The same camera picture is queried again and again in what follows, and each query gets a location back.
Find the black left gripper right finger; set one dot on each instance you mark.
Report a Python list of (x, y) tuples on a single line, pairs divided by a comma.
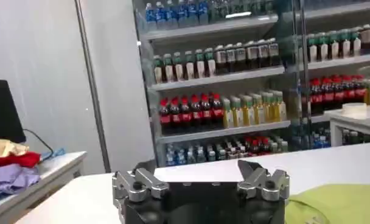
[(264, 185)]

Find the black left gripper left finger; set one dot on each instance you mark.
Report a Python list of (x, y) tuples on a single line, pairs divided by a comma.
[(142, 185)]

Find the light green shirt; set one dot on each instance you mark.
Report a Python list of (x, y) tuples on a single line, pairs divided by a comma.
[(340, 204)]

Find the white side table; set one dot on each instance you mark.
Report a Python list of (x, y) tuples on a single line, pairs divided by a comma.
[(51, 176)]

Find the blue cloth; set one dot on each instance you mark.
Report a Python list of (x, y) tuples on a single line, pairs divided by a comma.
[(52, 153)]

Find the shelf with drink bottles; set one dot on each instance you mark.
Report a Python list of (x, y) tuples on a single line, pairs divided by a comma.
[(337, 67), (218, 91)]

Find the black metal pole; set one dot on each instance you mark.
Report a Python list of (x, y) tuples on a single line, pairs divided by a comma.
[(93, 88)]

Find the small white table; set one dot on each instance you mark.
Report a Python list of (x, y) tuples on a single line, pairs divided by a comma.
[(355, 124)]

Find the white tape roll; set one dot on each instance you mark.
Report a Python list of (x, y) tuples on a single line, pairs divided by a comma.
[(353, 109)]

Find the red cloth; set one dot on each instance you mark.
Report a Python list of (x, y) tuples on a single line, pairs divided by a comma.
[(20, 159)]

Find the purple cloth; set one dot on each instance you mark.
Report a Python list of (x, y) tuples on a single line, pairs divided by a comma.
[(14, 179)]

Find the beige cloth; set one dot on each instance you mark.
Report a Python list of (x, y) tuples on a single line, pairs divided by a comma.
[(7, 147)]

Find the black monitor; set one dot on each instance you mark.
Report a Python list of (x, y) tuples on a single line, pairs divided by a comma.
[(4, 112)]

